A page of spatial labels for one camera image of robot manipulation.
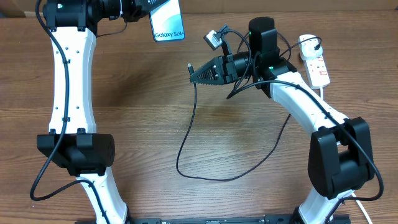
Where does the Samsung Galaxy smartphone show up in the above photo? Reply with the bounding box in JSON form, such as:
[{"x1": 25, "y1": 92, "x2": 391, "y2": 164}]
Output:
[{"x1": 149, "y1": 0, "x2": 185, "y2": 42}]

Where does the black USB charging cable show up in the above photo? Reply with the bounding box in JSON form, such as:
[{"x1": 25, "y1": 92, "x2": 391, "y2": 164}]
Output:
[{"x1": 175, "y1": 30, "x2": 323, "y2": 182}]

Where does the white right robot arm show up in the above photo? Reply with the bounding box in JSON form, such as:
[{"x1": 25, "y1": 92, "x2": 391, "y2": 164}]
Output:
[{"x1": 188, "y1": 17, "x2": 380, "y2": 223}]

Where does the white power strip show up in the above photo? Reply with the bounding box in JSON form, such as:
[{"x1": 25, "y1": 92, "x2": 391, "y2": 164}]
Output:
[{"x1": 304, "y1": 56, "x2": 330, "y2": 89}]

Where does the white USB wall charger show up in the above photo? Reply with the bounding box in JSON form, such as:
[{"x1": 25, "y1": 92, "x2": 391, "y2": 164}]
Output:
[{"x1": 298, "y1": 34, "x2": 323, "y2": 61}]

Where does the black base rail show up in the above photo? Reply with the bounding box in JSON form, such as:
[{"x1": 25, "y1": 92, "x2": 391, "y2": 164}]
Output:
[{"x1": 74, "y1": 213, "x2": 351, "y2": 224}]

